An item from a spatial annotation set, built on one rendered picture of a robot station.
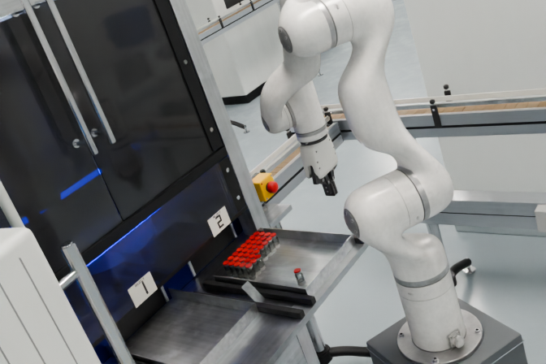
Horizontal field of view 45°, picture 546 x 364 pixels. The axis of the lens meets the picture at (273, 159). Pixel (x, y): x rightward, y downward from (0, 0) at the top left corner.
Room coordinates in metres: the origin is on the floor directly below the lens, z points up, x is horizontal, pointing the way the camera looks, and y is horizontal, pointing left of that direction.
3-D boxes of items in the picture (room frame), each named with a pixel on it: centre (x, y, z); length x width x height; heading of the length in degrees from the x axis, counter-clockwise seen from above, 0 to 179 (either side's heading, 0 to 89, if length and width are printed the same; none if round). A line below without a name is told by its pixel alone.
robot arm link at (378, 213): (1.21, -0.19, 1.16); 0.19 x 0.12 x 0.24; 104
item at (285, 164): (2.36, -0.02, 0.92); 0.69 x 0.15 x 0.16; 137
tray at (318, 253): (1.71, 0.07, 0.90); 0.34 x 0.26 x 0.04; 47
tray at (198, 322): (1.54, 0.38, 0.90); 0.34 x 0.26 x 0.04; 47
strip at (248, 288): (1.54, 0.14, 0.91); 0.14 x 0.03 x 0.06; 47
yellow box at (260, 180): (2.05, 0.07, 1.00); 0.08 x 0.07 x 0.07; 47
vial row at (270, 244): (1.77, 0.13, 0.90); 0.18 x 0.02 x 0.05; 137
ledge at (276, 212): (2.09, 0.09, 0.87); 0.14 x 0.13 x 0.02; 47
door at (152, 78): (1.80, 0.28, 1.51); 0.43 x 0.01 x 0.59; 137
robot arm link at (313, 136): (1.63, -0.12, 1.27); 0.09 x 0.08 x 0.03; 137
